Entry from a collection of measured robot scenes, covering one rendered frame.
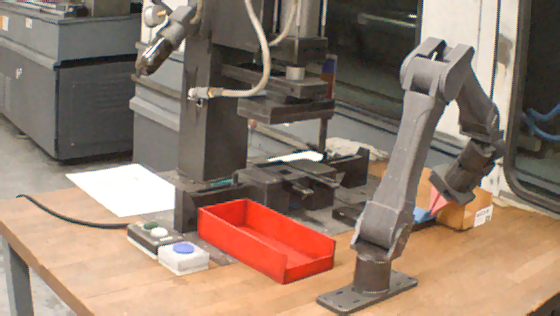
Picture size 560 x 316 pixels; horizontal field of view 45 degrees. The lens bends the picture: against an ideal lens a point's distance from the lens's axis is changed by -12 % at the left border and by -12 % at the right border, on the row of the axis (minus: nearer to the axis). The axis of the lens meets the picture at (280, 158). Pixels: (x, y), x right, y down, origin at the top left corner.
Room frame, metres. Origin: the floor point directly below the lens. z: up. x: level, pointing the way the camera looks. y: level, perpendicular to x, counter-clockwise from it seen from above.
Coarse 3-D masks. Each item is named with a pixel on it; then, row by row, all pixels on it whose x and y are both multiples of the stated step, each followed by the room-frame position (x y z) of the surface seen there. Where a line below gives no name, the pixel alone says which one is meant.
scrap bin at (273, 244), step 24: (216, 216) 1.38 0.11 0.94; (240, 216) 1.42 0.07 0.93; (264, 216) 1.39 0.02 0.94; (216, 240) 1.31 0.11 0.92; (240, 240) 1.26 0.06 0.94; (264, 240) 1.35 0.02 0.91; (288, 240) 1.33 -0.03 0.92; (312, 240) 1.29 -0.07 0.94; (264, 264) 1.21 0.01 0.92; (288, 264) 1.25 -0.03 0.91; (312, 264) 1.21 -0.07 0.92
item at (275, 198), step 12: (240, 180) 1.51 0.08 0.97; (252, 192) 1.48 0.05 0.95; (264, 192) 1.46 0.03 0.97; (276, 192) 1.47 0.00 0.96; (324, 192) 1.57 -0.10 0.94; (264, 204) 1.46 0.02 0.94; (276, 204) 1.47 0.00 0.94; (300, 204) 1.57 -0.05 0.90; (312, 204) 1.55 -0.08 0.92; (324, 204) 1.57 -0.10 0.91
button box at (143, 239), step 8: (32, 200) 1.43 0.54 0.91; (48, 208) 1.39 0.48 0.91; (64, 216) 1.36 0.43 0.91; (88, 224) 1.34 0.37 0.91; (96, 224) 1.34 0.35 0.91; (104, 224) 1.34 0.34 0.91; (112, 224) 1.35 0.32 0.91; (120, 224) 1.35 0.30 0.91; (128, 224) 1.34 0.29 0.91; (136, 224) 1.31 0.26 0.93; (160, 224) 1.32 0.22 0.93; (128, 232) 1.29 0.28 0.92; (136, 232) 1.27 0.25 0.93; (144, 232) 1.28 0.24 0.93; (168, 232) 1.29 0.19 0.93; (128, 240) 1.29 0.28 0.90; (136, 240) 1.27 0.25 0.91; (144, 240) 1.25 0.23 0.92; (152, 240) 1.24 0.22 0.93; (160, 240) 1.25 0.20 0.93; (168, 240) 1.25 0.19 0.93; (176, 240) 1.26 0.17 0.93; (184, 240) 1.27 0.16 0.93; (144, 248) 1.25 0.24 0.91; (152, 248) 1.23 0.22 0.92; (152, 256) 1.23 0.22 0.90
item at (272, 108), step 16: (224, 64) 1.67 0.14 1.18; (240, 64) 1.71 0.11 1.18; (256, 64) 1.70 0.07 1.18; (288, 64) 1.54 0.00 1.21; (304, 64) 1.54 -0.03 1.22; (256, 80) 1.59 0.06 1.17; (272, 80) 1.55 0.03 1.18; (288, 80) 1.53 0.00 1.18; (304, 80) 1.55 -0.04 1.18; (320, 80) 1.55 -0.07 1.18; (256, 96) 1.54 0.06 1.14; (272, 96) 1.53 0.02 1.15; (288, 96) 1.51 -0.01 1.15; (304, 96) 1.50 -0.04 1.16; (320, 96) 1.58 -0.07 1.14; (240, 112) 1.52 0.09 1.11; (256, 112) 1.48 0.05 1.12; (272, 112) 1.45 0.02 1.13; (288, 112) 1.48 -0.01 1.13; (304, 112) 1.51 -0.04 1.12; (320, 112) 1.54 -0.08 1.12
